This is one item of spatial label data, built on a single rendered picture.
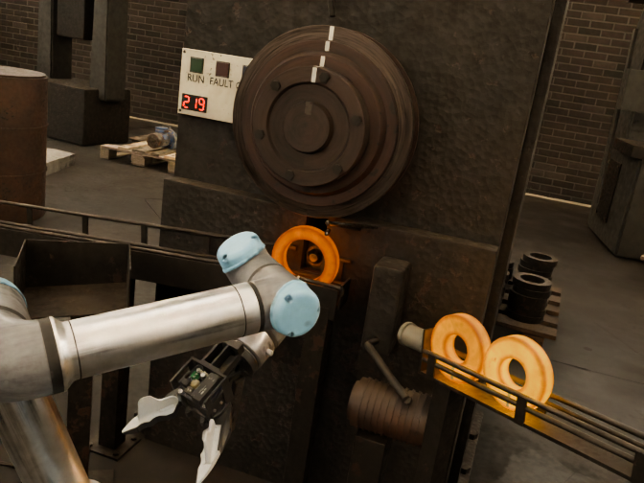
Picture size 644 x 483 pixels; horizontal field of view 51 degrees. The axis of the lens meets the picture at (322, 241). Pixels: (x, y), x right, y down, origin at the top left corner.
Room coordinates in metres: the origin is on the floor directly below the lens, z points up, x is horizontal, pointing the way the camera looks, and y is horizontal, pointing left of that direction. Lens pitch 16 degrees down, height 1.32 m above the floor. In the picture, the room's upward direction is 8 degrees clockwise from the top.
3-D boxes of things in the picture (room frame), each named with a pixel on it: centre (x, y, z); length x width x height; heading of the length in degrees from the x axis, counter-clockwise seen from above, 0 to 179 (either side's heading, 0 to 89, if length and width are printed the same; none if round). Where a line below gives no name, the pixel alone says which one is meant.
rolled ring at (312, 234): (1.72, 0.04, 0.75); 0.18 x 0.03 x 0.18; 74
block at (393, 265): (1.66, -0.19, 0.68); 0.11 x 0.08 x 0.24; 163
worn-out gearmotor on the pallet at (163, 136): (6.23, 1.55, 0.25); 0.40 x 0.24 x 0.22; 163
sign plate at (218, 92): (1.91, 0.33, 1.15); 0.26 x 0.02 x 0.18; 73
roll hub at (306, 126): (1.62, 0.07, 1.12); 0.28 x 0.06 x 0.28; 73
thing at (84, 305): (1.59, 0.61, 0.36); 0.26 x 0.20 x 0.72; 108
